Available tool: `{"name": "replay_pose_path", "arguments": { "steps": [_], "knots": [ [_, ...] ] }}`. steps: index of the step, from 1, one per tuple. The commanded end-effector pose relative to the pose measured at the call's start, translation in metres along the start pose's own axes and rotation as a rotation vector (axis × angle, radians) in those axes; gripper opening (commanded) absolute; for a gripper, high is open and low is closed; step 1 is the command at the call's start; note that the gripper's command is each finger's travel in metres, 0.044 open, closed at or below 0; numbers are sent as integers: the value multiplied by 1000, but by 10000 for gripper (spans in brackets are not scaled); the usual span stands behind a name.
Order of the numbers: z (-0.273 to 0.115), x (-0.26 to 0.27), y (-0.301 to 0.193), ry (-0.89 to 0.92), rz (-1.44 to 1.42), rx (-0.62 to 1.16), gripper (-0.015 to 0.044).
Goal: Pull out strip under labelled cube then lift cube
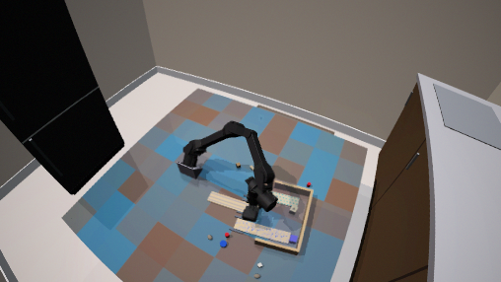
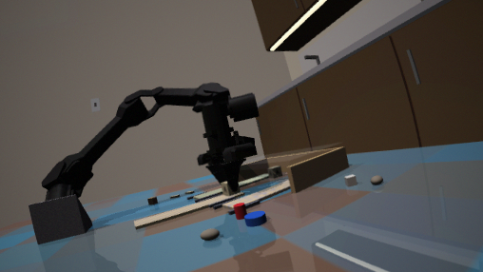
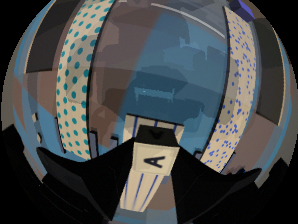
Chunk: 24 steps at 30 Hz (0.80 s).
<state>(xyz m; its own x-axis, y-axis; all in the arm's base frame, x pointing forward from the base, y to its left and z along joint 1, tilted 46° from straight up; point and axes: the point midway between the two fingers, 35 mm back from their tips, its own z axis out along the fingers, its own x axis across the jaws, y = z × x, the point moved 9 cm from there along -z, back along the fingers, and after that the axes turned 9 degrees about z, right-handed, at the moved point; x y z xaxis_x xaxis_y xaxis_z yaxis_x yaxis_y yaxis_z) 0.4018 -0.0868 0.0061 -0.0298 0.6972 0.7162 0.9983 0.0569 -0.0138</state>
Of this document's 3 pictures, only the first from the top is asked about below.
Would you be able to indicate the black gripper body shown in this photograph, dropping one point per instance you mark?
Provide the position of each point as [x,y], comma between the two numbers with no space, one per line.
[251,213]

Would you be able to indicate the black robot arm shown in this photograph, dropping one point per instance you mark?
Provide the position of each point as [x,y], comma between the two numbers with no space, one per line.
[263,172]

